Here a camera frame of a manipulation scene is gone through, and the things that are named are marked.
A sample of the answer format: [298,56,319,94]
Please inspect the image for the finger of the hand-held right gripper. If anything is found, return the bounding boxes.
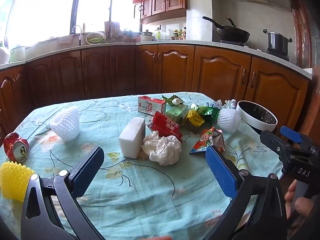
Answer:
[259,129,293,155]
[280,126,304,143]

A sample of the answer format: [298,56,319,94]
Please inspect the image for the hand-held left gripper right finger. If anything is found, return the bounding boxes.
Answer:
[205,145,288,240]

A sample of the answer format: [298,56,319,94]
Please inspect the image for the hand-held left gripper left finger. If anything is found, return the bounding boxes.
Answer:
[21,146,105,240]

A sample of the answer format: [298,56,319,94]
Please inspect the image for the white bin with black liner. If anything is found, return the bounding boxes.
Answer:
[236,100,278,133]

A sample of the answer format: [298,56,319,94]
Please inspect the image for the shiny green snack bag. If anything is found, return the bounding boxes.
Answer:
[197,105,221,125]

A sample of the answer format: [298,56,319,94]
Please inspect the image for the red snack packet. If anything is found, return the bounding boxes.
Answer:
[149,111,184,141]

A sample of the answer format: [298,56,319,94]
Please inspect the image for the person's right hand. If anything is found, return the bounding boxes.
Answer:
[284,179,316,219]

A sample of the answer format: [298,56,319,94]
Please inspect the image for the cartoon print snack bag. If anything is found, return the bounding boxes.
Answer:
[189,126,225,155]

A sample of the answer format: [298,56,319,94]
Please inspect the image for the white foam fruit net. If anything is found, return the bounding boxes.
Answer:
[216,107,242,133]
[49,106,81,141]

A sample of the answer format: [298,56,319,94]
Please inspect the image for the white foam block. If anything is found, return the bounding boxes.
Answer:
[118,117,146,159]

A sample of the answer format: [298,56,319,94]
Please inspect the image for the teal floral tablecloth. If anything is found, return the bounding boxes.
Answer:
[0,91,284,240]

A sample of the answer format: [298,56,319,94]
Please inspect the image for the crumpled printed paper ball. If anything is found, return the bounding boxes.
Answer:
[219,99,237,110]

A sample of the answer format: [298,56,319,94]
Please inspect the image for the yellow and green packet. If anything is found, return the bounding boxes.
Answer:
[183,108,205,128]

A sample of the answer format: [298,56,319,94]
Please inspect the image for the crumpled white tissue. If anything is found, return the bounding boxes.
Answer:
[141,130,183,166]

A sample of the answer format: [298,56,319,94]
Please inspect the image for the speckled kitchen countertop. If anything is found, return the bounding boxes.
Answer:
[0,39,313,78]

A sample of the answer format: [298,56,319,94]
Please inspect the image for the yellow foam fruit net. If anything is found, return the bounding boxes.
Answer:
[0,161,35,203]

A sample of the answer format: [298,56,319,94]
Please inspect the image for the crushed red drink can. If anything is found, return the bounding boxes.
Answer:
[3,132,30,163]

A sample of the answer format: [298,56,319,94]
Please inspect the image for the green drink carton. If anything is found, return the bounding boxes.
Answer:
[165,103,189,123]

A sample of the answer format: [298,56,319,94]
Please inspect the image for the green wrapper with white cap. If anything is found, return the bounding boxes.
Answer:
[162,94,186,106]

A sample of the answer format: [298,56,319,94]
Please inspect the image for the red and white milk carton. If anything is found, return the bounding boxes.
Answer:
[137,95,167,116]

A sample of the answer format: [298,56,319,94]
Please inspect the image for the black cooking pot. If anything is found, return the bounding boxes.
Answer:
[263,28,293,53]

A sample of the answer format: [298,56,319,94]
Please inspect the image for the plastic wrapped wooden display cabinet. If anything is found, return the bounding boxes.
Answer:
[291,0,320,137]

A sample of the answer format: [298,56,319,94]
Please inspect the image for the wooden lower cabinets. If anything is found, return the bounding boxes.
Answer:
[0,44,311,132]

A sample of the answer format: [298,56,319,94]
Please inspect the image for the wooden cabinets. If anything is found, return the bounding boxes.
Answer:
[0,44,311,132]
[126,0,188,25]

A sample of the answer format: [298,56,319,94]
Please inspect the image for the black wok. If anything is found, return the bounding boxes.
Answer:
[202,16,251,44]

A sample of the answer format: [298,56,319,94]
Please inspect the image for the green colander with vegetables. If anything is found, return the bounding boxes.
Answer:
[85,32,106,45]

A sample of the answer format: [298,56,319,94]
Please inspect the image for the pale green container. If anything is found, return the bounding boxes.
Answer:
[9,46,26,63]

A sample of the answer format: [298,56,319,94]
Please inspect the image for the chrome faucet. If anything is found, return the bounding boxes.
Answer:
[71,25,84,46]

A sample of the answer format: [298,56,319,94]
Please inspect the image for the utensil rack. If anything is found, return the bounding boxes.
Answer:
[104,21,121,42]

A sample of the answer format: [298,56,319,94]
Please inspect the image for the white plastic jug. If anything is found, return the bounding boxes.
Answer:
[0,46,11,65]

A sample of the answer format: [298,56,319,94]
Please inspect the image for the row of condiment bottles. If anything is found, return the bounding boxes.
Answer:
[171,27,187,41]

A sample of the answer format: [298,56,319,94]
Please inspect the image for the white rice cooker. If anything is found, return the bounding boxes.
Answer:
[140,29,156,42]

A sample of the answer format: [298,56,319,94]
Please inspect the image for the kitchen window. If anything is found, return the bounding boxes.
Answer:
[0,0,141,48]

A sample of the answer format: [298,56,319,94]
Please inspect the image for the wooden upper cabinets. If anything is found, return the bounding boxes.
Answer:
[126,0,188,25]

